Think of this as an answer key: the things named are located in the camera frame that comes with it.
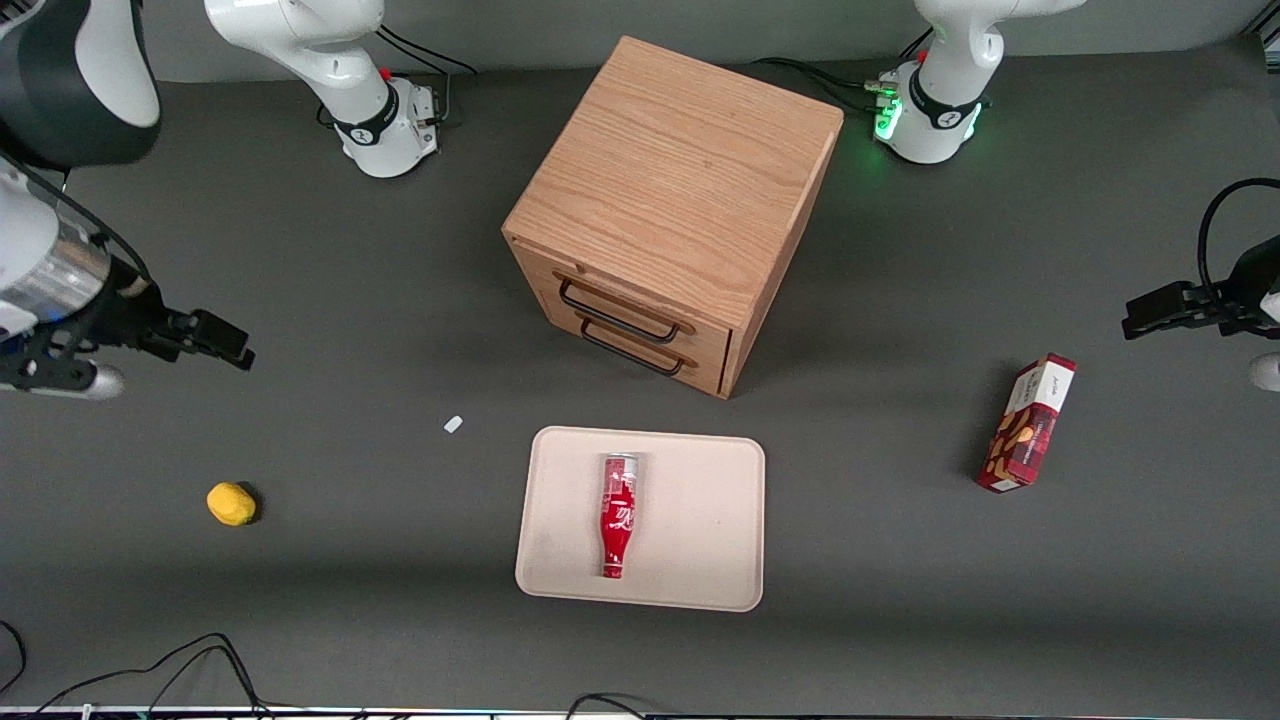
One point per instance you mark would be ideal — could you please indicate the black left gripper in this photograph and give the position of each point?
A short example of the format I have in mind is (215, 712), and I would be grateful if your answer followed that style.
(1248, 283)

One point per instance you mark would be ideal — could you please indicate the red coke bottle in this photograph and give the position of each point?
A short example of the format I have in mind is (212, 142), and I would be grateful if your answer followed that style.
(620, 515)

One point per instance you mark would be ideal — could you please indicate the red snack box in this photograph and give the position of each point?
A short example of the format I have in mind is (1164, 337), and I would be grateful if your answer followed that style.
(1030, 425)

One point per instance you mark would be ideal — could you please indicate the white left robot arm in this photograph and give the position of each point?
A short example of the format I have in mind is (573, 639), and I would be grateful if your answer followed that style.
(950, 90)

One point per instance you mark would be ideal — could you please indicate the wooden drawer cabinet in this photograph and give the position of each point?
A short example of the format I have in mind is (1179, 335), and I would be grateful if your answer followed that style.
(680, 170)

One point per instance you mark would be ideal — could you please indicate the beige plastic tray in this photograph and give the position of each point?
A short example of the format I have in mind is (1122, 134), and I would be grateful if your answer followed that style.
(700, 520)

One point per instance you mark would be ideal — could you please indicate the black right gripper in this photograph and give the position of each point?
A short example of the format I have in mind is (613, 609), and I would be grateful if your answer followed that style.
(128, 316)

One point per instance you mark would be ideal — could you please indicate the yellow lemon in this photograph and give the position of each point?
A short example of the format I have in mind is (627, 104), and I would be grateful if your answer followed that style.
(231, 504)

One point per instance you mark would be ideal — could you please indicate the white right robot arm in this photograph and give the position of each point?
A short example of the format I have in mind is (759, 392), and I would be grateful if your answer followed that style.
(340, 70)

